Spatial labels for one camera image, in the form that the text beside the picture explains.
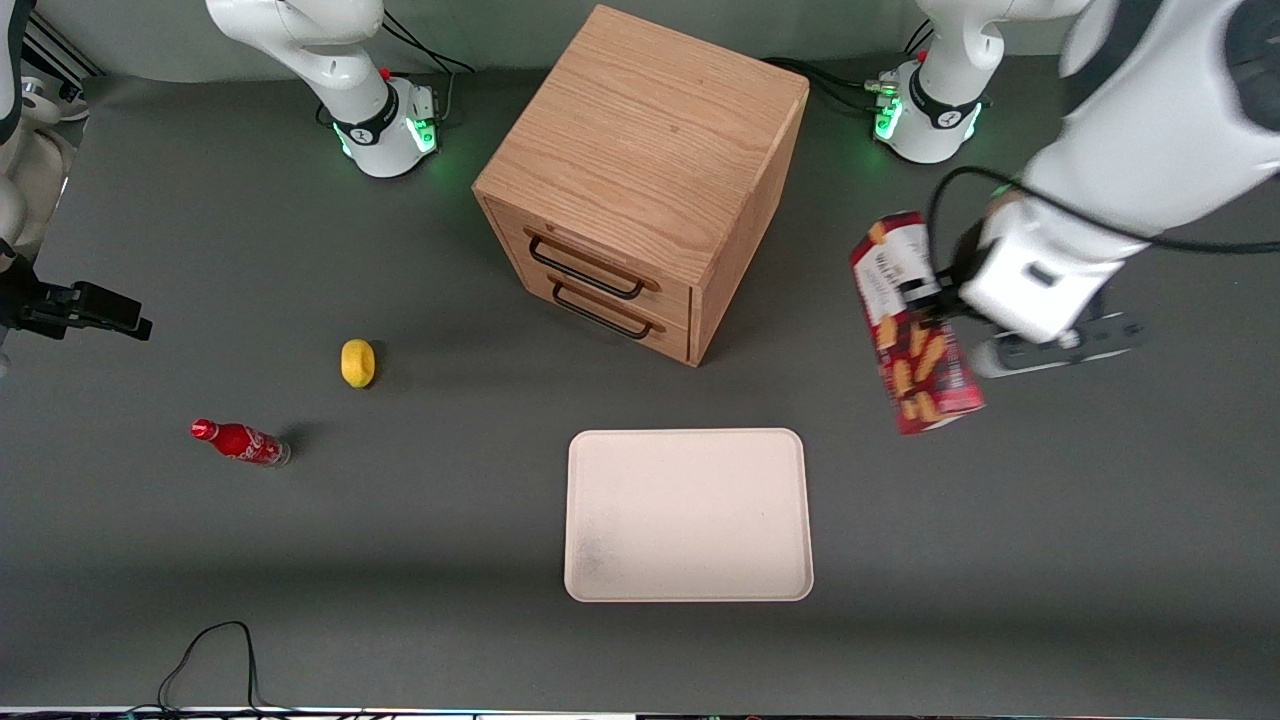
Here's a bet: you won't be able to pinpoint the red tartan shortbread cookie box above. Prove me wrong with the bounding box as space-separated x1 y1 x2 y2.
849 209 987 437

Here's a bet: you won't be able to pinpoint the cream rectangular plastic tray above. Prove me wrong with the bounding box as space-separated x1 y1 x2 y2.
564 428 815 603

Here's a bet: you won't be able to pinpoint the red cola bottle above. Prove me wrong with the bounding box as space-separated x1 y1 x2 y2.
190 418 292 469

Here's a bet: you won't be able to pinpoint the yellow lemon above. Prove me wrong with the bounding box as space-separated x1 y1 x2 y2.
341 339 378 389

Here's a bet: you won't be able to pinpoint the wooden two-drawer cabinet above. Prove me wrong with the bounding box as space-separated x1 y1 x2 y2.
472 4 811 368

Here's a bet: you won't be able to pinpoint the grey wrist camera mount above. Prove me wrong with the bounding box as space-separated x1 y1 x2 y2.
967 311 1147 380

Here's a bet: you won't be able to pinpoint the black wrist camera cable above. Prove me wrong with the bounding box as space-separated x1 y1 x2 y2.
924 164 1280 271

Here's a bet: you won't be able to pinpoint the black left arm base cables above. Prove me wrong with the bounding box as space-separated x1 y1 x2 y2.
764 20 937 113

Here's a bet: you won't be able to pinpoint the black arm base cables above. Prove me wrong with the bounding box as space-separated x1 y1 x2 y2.
764 20 937 113
380 10 477 127

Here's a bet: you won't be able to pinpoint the aluminium frame rail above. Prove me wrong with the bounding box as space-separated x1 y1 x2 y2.
18 8 105 93

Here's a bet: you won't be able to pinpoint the short black drawer handle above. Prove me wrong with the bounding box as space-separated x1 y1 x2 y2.
548 275 667 341

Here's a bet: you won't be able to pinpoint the long black drawer handle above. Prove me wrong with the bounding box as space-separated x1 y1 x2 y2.
525 228 662 301

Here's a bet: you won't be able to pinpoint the thin black looped cable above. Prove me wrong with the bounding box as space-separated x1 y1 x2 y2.
155 620 301 717

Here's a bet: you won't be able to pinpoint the black right arm base cables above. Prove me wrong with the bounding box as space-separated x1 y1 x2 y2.
380 10 477 127

